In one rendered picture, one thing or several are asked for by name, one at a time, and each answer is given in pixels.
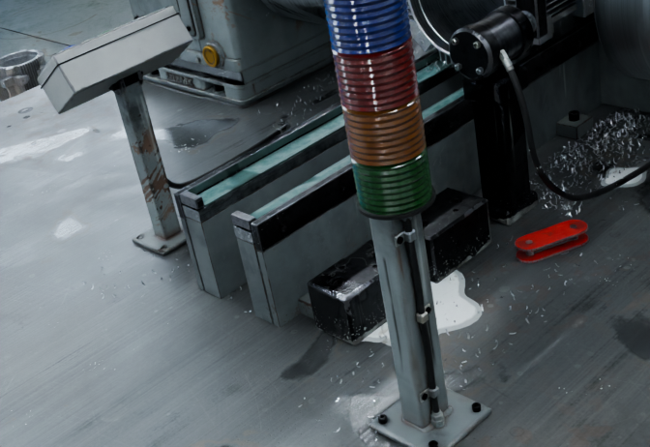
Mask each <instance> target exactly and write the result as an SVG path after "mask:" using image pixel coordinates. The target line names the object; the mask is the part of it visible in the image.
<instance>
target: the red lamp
mask: <svg viewBox="0 0 650 447"><path fill-rule="evenodd" d="M411 39H412V36H410V38H409V39H408V40H407V41H406V42H404V43H403V44H402V45H399V46H397V47H395V48H392V49H390V50H387V51H383V52H379V53H374V54H368V55H347V54H342V53H339V52H336V51H334V50H333V49H332V52H333V58H334V65H335V71H336V73H337V74H336V77H337V79H338V81H337V83H338V86H339V91H340V103H341V104H342V105H343V106H344V107H346V108H348V109H350V110H354V111H358V112H378V111H385V110H389V109H393V108H396V107H399V106H402V105H404V104H407V103H409V102H410V101H411V100H413V99H414V98H415V97H416V96H417V95H418V93H419V87H418V80H417V74H416V67H415V65H416V63H415V61H414V58H415V56H414V54H413V52H414V49H413V47H412V46H413V43H412V41H411Z"/></svg>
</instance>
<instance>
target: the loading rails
mask: <svg viewBox="0 0 650 447"><path fill-rule="evenodd" d="M576 24H577V26H575V27H574V29H572V30H570V31H569V32H567V33H565V34H564V35H562V36H560V37H559V38H557V39H555V40H548V41H546V42H545V45H544V44H541V48H540V46H539V45H533V46H532V47H531V48H530V50H529V51H530V52H531V53H530V55H528V56H526V57H525V58H523V59H522V60H520V61H518V62H517V63H515V65H520V66H525V67H526V68H527V74H528V87H527V88H526V89H524V90H523V91H522V92H523V95H524V98H525V101H526V104H527V108H528V112H529V116H530V121H531V126H532V131H533V136H534V142H535V147H536V150H537V149H538V148H540V147H541V146H542V145H544V144H545V143H547V142H548V141H550V140H551V139H553V138H554V137H555V136H557V135H559V136H564V137H567V138H571V139H579V138H580V137H582V136H584V135H585V134H587V132H588V131H589V132H590V131H591V130H592V128H593V117H592V116H590V115H586V114H588V113H589V112H591V111H592V110H594V109H595V108H597V107H598V106H599V105H601V82H600V60H599V42H598V40H599V36H598V32H597V28H596V23H595V18H594V17H591V18H589V19H587V20H586V21H584V22H582V23H581V24H580V23H577V22H576ZM532 48H533V50H532ZM536 48H538V50H537V49H536ZM535 49H536V50H535ZM438 56H439V50H438V49H437V48H436V49H435V50H433V51H431V52H429V53H427V54H426V55H424V56H422V57H420V58H418V59H416V60H415V63H416V65H415V67H416V74H417V80H418V87H419V92H420V95H419V97H420V99H421V101H420V103H421V110H422V115H423V122H424V129H425V136H426V142H427V150H428V162H429V169H430V179H431V184H432V185H433V186H434V188H435V193H436V194H439V193H441V192H442V191H444V190H445V189H447V188H450V189H454V190H457V191H461V192H464V193H467V194H473V193H474V192H476V191H477V190H479V189H480V188H481V187H482V186H481V177H480V169H479V160H478V151H477V142H476V134H475V125H474V116H473V107H472V101H467V100H466V99H465V98H464V95H463V87H462V80H463V79H464V78H465V76H464V75H462V74H461V73H460V72H459V71H457V70H456V69H455V67H453V68H452V64H449V65H446V62H445V65H444V66H443V64H444V61H446V60H444V61H442V62H441V61H440V60H439V59H440V56H439V57H438ZM437 57H438V58H439V59H437ZM436 59H437V60H438V61H437V60H436ZM435 60H436V62H437V64H436V65H437V66H439V68H440V70H441V71H439V68H438V72H436V71H437V67H434V64H435ZM433 61H434V64H433ZM427 63H428V65H427ZM431 63H432V64H431ZM436 65H435V66H436ZM448 66H449V67H448ZM432 67H433V68H432ZM429 68H430V71H429ZM426 70H427V71H429V72H427V71H426ZM347 141H348V139H347V136H346V131H345V126H344V119H343V113H342V107H341V103H340V102H339V103H337V104H334V105H332V106H330V107H329V108H327V109H325V110H323V111H321V112H320V113H318V114H316V115H314V116H312V117H311V118H310V119H308V120H306V121H304V122H302V123H301V124H299V125H297V126H295V127H293V128H292V129H290V130H288V131H286V132H284V133H282V134H280V135H278V136H276V137H274V138H273V139H271V140H269V141H267V142H265V143H263V144H262V145H260V146H258V147H256V148H254V149H253V150H251V151H249V152H248V153H246V154H244V155H243V156H241V157H239V158H237V159H235V160H234V161H232V162H230V163H228V164H226V165H224V166H222V167H220V168H218V169H216V170H215V171H213V172H211V173H209V174H207V175H206V176H204V177H202V178H200V179H198V180H196V181H195V182H193V183H191V184H189V185H187V187H185V188H183V189H181V190H179V191H177V192H176V193H174V197H175V201H176V205H177V208H178V212H179V216H180V218H181V222H182V226H183V229H184V232H185V236H186V240H187V243H188V247H189V251H190V254H191V258H192V264H193V268H194V272H195V274H196V278H197V282H198V285H199V288H200V289H202V290H205V291H206V292H208V293H210V294H212V295H214V296H216V297H218V298H220V299H222V298H223V297H225V296H226V295H228V294H230V293H231V291H234V290H236V289H237V288H239V287H240V286H242V285H243V284H245V283H248V286H249V290H250V294H251V300H252V304H253V308H254V312H255V315H256V316H257V317H259V318H262V319H264V320H266V321H268V322H270V323H272V324H275V325H276V326H278V327H282V326H283V325H284V324H286V323H287V322H289V321H290V320H291V319H293V318H294V317H296V316H297V315H299V314H300V313H301V314H303V315H306V316H308V317H310V318H312V319H314V316H313V312H312V307H311V302H310V295H309V290H308V286H307V283H308V281H310V280H311V279H313V278H314V277H316V276H317V275H319V274H320V273H322V272H323V271H325V270H326V269H328V268H329V267H331V266H332V265H334V264H335V263H337V262H338V261H339V260H341V259H343V258H345V257H347V256H348V255H350V254H351V253H352V252H353V251H355V250H356V249H358V248H359V247H361V246H362V245H364V244H365V243H367V241H369V240H370V239H371V240H372V235H371V229H370V223H369V218H368V217H366V216H364V215H362V214H361V213H360V212H359V211H358V209H357V206H356V198H357V190H356V184H355V178H354V175H353V174H354V172H353V169H352V168H353V166H352V163H351V162H352V161H351V159H350V151H349V145H348V142H347Z"/></svg>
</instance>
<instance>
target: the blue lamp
mask: <svg viewBox="0 0 650 447"><path fill-rule="evenodd" d="M323 1H324V4H323V5H324V7H325V14H326V20H327V21H328V23H327V27H328V28H329V31H328V33H329V35H330V42H331V48H332V49H333V50H334V51H336V52H339V53H342V54H347V55H368V54H374V53H379V52H383V51H387V50H390V49H392V48H395V47H397V46H399V45H402V44H403V43H404V42H406V41H407V40H408V39H409V38H410V36H411V31H410V24H409V17H408V10H407V3H406V0H323Z"/></svg>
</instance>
